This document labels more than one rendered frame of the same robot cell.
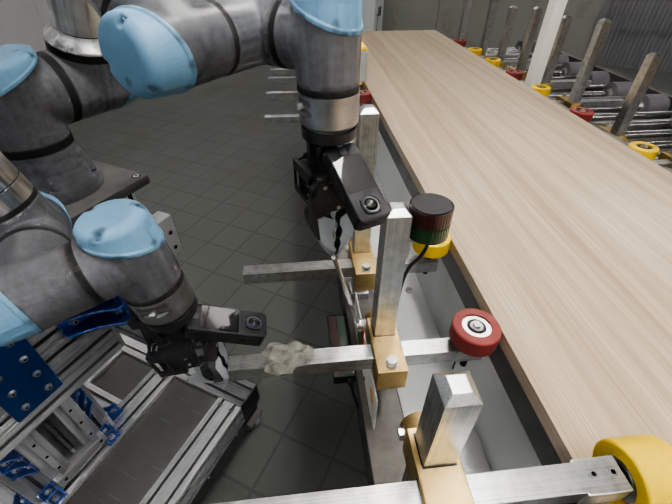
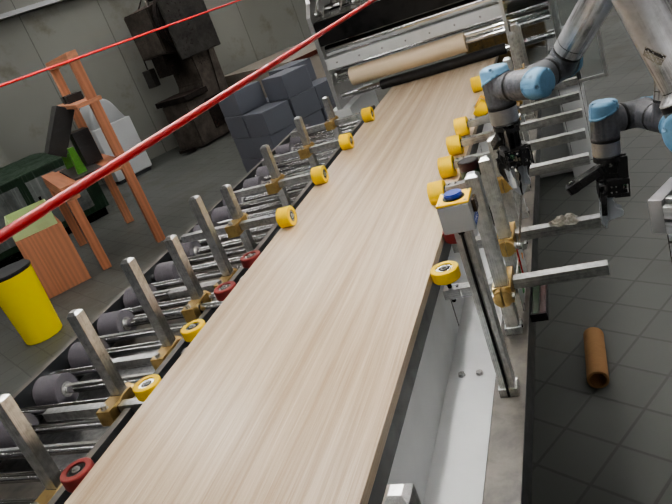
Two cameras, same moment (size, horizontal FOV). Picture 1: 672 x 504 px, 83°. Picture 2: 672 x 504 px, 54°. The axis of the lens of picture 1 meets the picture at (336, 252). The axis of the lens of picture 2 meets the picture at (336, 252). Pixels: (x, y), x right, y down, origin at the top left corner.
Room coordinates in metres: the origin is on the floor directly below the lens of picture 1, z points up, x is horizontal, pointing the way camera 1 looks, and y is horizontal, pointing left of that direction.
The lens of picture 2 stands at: (2.20, 0.39, 1.72)
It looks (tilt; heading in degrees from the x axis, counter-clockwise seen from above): 22 degrees down; 210
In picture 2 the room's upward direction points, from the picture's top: 21 degrees counter-clockwise
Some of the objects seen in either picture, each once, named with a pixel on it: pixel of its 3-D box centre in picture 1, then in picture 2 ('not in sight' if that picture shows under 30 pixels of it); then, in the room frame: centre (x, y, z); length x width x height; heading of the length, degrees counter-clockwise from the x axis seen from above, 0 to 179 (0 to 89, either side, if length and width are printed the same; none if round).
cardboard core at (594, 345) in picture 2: not in sight; (595, 356); (-0.08, 0.01, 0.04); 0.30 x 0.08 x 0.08; 6
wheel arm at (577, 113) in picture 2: not in sight; (515, 128); (-0.36, -0.15, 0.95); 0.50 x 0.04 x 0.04; 96
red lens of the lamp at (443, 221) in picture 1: (430, 211); (468, 164); (0.43, -0.13, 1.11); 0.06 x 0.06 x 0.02
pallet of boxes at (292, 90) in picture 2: not in sight; (291, 123); (-3.63, -2.99, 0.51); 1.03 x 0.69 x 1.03; 155
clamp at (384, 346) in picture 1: (385, 346); (506, 239); (0.41, -0.09, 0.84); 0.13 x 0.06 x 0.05; 6
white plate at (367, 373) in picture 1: (363, 354); (522, 273); (0.46, -0.06, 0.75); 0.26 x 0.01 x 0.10; 6
